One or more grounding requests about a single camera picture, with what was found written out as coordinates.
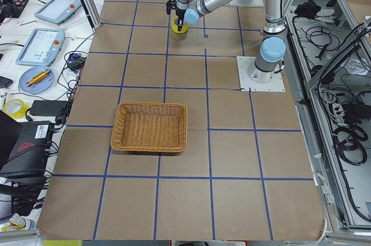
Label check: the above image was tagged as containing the black power brick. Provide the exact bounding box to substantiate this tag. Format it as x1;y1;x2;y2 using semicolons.
29;100;67;117

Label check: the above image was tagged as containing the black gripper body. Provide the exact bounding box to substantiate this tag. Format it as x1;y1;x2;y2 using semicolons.
174;1;188;21

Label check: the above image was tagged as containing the yellow-green tape roll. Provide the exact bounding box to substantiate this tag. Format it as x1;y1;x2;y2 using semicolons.
2;99;29;120

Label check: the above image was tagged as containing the upper teach pendant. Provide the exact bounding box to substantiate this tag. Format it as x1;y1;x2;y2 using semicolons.
34;0;82;24

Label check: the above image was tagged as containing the brass cylinder tool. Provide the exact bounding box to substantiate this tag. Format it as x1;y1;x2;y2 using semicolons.
26;70;50;86

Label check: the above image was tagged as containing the black computer box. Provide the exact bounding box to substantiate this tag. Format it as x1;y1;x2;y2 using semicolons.
1;111;55;184

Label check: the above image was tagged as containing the brown wicker basket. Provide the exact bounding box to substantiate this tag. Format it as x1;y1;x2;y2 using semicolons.
111;102;188;153

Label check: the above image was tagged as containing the lower teach pendant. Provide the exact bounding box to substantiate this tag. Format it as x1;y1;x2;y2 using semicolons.
16;28;66;66

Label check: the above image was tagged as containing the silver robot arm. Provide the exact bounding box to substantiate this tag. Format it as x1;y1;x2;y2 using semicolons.
166;0;286;84

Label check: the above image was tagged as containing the teach pendant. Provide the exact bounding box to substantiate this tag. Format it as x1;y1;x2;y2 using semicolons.
16;28;66;66
34;0;82;24

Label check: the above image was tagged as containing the blue plate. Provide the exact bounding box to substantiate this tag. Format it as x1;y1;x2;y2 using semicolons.
18;66;54;95

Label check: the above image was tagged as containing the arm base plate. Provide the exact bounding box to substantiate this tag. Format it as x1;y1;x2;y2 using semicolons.
237;56;285;92

